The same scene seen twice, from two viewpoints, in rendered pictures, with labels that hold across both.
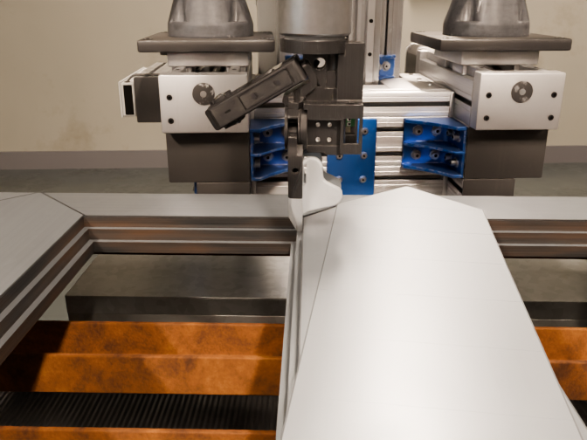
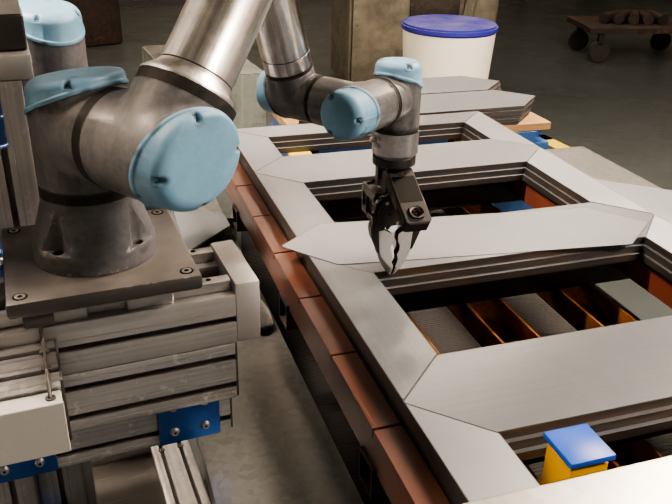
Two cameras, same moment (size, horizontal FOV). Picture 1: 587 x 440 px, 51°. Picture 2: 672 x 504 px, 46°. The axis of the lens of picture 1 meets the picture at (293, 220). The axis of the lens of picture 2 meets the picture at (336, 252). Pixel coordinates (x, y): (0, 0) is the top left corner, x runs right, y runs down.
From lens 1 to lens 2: 1.65 m
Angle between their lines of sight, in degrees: 98
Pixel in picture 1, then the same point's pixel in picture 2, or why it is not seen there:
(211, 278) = (283, 427)
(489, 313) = (456, 222)
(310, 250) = (424, 263)
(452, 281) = (431, 229)
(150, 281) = (309, 464)
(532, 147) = not seen: hidden behind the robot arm
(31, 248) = (508, 350)
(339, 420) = (554, 241)
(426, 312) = (467, 232)
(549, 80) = not seen: hidden behind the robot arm
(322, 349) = (518, 248)
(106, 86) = not seen: outside the picture
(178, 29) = (146, 250)
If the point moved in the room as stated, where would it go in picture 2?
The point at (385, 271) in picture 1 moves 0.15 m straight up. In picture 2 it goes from (434, 242) to (440, 167)
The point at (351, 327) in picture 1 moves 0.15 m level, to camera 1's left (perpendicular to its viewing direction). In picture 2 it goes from (496, 245) to (540, 281)
